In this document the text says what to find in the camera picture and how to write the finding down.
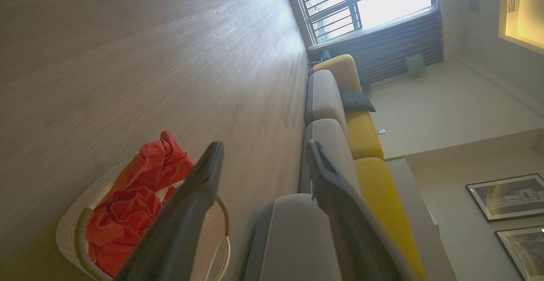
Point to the dark grey pleated curtain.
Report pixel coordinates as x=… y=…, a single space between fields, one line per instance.
x=395 y=47

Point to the beige low ledge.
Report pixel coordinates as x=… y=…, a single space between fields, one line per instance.
x=420 y=221

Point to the cream plastic laundry basket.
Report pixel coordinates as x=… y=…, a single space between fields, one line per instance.
x=68 y=234

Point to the window with metal guard bars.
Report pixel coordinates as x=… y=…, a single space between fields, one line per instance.
x=382 y=0

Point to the black framed picture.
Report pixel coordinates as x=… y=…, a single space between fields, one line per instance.
x=510 y=197
x=525 y=253

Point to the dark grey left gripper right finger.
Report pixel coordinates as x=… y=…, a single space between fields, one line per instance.
x=352 y=238

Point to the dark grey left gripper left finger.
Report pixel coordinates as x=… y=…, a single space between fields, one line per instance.
x=178 y=230

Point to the orange-red cloth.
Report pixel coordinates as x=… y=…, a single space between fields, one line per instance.
x=127 y=213

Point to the dark grey throw pillow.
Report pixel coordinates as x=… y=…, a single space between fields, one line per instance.
x=356 y=100

